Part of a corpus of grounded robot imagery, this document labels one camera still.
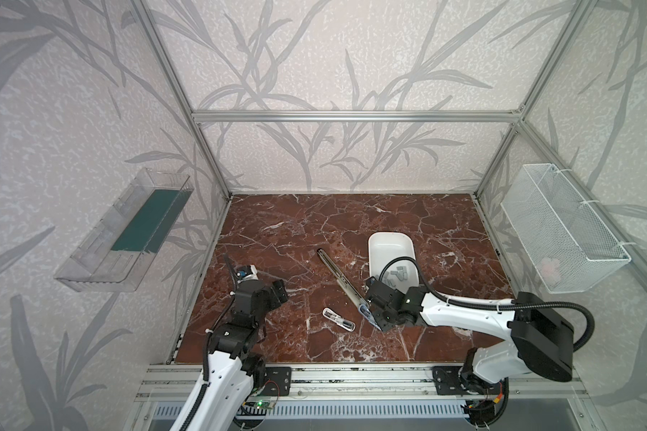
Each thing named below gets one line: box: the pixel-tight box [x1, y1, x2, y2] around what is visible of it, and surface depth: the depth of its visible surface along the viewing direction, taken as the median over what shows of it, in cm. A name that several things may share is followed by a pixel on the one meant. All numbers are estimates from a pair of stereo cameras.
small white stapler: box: [321, 307, 356, 333], surface depth 86 cm
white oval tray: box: [367, 231, 420, 293], surface depth 98 cm
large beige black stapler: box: [317, 247, 370, 307], surface depth 95 cm
